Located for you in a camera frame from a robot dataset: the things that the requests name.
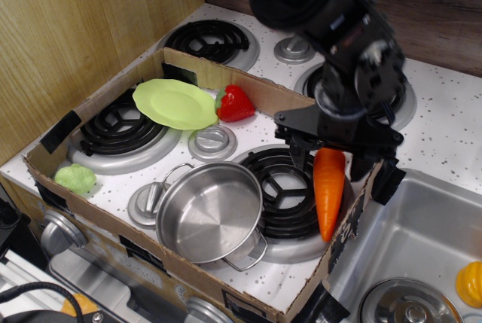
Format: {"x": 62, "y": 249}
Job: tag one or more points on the silver pot lid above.
{"x": 406, "y": 300}

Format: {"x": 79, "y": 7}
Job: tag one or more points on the orange toy food piece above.
{"x": 86, "y": 305}

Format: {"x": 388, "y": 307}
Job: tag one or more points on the red toy strawberry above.
{"x": 232, "y": 104}

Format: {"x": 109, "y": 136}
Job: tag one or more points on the orange toy carrot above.
{"x": 328, "y": 184}

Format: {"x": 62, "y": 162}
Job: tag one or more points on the stainless steel pot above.
{"x": 213, "y": 213}

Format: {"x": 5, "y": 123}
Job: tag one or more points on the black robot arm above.
{"x": 362, "y": 73}

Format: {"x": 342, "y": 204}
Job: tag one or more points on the grey lower oven knob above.
{"x": 201, "y": 311}

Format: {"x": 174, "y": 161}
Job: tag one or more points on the grey stove knob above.
{"x": 294, "y": 50}
{"x": 213, "y": 143}
{"x": 143, "y": 205}

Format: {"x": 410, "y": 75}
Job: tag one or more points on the front right black burner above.
{"x": 289, "y": 221}

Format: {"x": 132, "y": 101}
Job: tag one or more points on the grey toy sink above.
{"x": 428, "y": 231}

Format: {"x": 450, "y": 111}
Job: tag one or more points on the back left black burner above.
{"x": 218, "y": 41}

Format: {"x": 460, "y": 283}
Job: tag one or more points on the light green toy plate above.
{"x": 175, "y": 104}

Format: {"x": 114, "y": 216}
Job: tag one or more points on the grey front stove knob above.
{"x": 143, "y": 205}

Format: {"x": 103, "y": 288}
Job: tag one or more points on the grey back stove knob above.
{"x": 294, "y": 50}

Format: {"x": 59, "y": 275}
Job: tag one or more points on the grey oven front knob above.
{"x": 60, "y": 234}

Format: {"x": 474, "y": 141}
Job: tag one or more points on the grey centre stove knob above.
{"x": 213, "y": 143}

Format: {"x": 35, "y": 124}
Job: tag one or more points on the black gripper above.
{"x": 309, "y": 129}

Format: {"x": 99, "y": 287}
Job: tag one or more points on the grey oven knob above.
{"x": 60, "y": 234}
{"x": 201, "y": 311}

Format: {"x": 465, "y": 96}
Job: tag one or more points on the front left black burner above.
{"x": 120, "y": 139}

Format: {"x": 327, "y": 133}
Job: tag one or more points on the yellow toy pepper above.
{"x": 468, "y": 284}

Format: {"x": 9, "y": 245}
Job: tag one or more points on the green toy lettuce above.
{"x": 77, "y": 178}

